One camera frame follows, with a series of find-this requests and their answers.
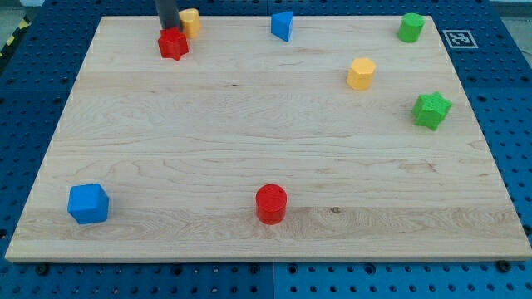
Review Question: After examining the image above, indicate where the blue triangle block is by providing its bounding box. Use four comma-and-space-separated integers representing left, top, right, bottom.
270, 11, 293, 42

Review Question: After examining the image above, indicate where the yellow heart block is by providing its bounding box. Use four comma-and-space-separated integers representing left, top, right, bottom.
179, 8, 201, 38

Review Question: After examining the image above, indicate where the red cylinder block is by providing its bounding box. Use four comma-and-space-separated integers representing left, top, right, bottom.
255, 184, 288, 225

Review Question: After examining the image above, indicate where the light wooden board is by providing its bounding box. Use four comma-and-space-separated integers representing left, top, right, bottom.
6, 16, 531, 263

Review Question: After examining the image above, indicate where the yellow hexagon block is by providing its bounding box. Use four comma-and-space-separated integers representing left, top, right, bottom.
347, 57, 377, 91

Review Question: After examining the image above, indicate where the red star block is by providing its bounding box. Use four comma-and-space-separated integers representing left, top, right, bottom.
158, 27, 189, 61

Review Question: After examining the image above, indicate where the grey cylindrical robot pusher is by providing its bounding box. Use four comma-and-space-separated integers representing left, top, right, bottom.
155, 0, 182, 31

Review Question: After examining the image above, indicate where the green star block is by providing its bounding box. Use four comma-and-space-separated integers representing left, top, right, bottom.
411, 91, 453, 131

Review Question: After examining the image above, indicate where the blue cube block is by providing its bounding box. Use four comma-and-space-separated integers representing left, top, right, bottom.
67, 184, 109, 225

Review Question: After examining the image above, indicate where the green cylinder block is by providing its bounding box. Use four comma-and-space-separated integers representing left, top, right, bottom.
397, 12, 425, 43

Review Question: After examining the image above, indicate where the white fiducial marker tag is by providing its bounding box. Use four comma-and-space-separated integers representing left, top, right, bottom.
443, 29, 478, 49

